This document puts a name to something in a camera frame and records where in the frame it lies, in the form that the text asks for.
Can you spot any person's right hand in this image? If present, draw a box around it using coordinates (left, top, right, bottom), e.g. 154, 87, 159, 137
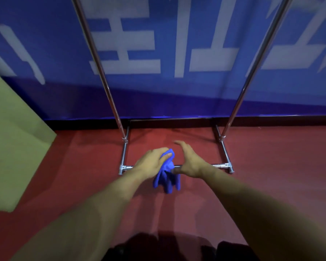
173, 140, 207, 179

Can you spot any person's left hand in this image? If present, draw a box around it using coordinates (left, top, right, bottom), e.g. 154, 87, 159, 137
133, 147, 173, 180

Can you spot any blue cloth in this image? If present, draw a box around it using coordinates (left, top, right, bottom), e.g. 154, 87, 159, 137
153, 149, 181, 194

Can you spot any person's left forearm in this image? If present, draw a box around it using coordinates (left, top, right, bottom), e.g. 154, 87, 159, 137
9, 168, 152, 261

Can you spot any person's right forearm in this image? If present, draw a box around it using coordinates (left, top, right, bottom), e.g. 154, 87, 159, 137
198, 163, 326, 261

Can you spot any blue banner with white print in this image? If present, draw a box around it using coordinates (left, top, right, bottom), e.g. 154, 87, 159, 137
0, 0, 326, 120

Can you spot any chrome metal clothes rack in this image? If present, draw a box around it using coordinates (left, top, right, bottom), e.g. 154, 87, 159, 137
71, 0, 293, 175

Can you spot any green box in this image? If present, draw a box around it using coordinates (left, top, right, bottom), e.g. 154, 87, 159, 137
0, 65, 57, 213

